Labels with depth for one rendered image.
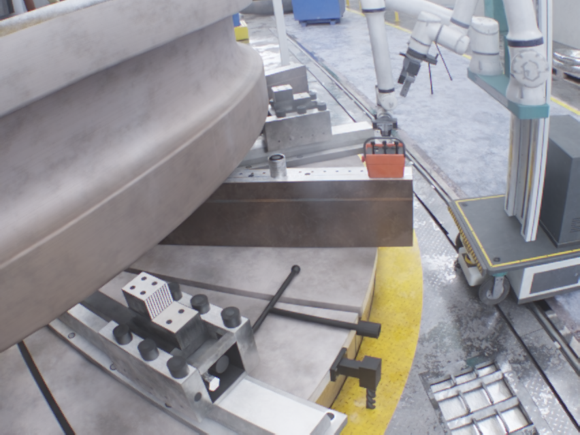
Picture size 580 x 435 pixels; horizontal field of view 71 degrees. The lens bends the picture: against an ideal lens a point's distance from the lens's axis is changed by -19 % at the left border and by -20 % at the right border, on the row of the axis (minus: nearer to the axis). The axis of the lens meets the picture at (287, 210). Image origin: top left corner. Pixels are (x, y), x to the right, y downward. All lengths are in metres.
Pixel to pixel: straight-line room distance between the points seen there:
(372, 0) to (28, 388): 2.39
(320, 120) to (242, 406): 2.16
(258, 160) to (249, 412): 2.14
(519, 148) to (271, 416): 1.82
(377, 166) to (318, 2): 9.57
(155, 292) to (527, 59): 1.52
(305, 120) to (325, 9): 8.53
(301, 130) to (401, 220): 1.15
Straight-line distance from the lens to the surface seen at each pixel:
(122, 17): 1.59
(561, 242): 2.58
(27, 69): 1.39
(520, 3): 1.82
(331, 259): 2.44
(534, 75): 1.84
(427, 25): 1.86
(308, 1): 11.70
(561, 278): 2.63
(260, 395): 1.66
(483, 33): 2.43
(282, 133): 3.27
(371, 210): 2.39
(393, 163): 2.27
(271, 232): 2.53
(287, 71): 4.51
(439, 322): 2.52
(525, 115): 2.05
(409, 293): 2.69
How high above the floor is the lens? 1.74
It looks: 30 degrees down
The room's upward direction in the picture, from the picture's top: 8 degrees counter-clockwise
